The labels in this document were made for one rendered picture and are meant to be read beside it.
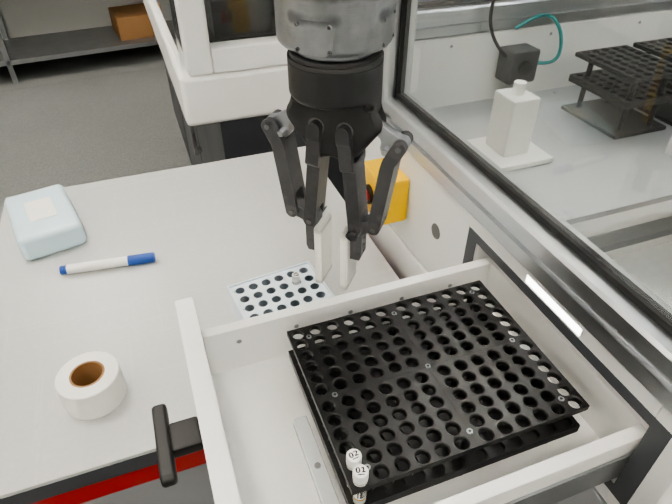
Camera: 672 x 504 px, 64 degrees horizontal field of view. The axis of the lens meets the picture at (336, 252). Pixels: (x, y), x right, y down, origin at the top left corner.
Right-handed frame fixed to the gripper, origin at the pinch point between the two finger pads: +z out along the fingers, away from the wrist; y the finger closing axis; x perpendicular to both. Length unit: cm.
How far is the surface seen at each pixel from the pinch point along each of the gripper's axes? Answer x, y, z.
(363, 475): -18.8, 9.6, 4.7
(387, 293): 3.5, 4.7, 7.2
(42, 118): 164, -241, 97
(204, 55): 50, -47, 2
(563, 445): -5.0, 25.0, 12.4
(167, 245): 15.0, -35.3, 20.2
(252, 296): 6.2, -14.6, 16.6
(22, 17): 242, -324, 72
